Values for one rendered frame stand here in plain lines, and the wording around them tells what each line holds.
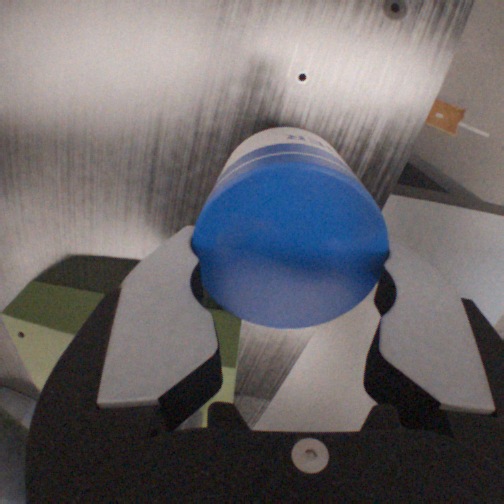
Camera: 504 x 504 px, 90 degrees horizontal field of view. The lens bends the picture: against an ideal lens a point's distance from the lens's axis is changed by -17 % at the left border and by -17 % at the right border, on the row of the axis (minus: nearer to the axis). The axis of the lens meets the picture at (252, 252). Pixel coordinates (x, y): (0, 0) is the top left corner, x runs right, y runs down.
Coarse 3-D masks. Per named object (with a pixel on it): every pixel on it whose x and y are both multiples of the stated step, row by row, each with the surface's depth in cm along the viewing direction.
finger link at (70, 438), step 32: (96, 320) 7; (64, 352) 6; (96, 352) 6; (64, 384) 6; (96, 384) 6; (32, 416) 5; (64, 416) 5; (96, 416) 5; (128, 416) 5; (160, 416) 6; (32, 448) 4; (64, 448) 4; (96, 448) 5; (32, 480) 4; (64, 480) 4
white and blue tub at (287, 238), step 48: (288, 144) 11; (240, 192) 9; (288, 192) 9; (336, 192) 9; (192, 240) 10; (240, 240) 10; (288, 240) 10; (336, 240) 10; (384, 240) 10; (240, 288) 11; (288, 288) 11; (336, 288) 11
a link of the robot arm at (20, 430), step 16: (0, 416) 16; (0, 432) 15; (16, 432) 17; (0, 448) 14; (16, 448) 16; (0, 464) 14; (16, 464) 15; (0, 480) 13; (16, 480) 14; (0, 496) 13; (16, 496) 13
